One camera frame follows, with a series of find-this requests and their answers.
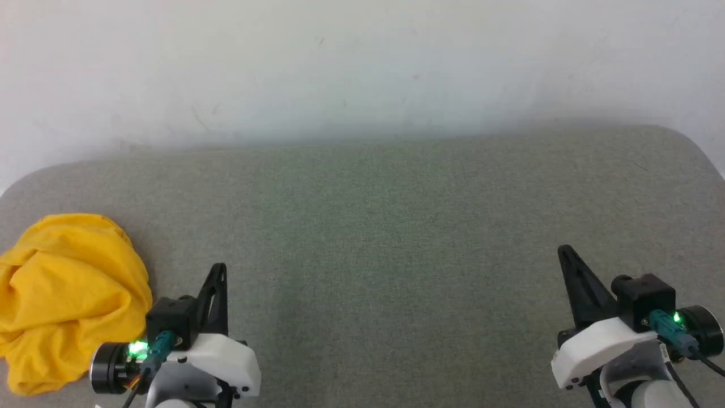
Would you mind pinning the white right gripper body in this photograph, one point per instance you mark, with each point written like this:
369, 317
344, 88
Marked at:
595, 345

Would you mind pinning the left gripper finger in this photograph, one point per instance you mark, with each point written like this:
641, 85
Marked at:
214, 306

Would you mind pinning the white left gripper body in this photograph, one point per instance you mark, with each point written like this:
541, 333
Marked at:
226, 362

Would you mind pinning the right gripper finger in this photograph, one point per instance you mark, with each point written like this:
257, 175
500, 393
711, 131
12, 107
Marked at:
583, 294

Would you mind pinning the yellow cartoon-print garment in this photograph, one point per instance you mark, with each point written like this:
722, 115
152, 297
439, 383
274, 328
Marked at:
68, 294

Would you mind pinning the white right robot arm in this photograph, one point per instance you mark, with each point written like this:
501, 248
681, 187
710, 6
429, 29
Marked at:
651, 396

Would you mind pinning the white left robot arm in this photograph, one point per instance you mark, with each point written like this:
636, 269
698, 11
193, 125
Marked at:
181, 396

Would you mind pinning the grey-green fabric sofa cushion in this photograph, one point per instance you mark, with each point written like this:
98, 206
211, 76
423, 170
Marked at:
362, 238

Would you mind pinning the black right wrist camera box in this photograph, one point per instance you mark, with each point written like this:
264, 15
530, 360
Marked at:
645, 297

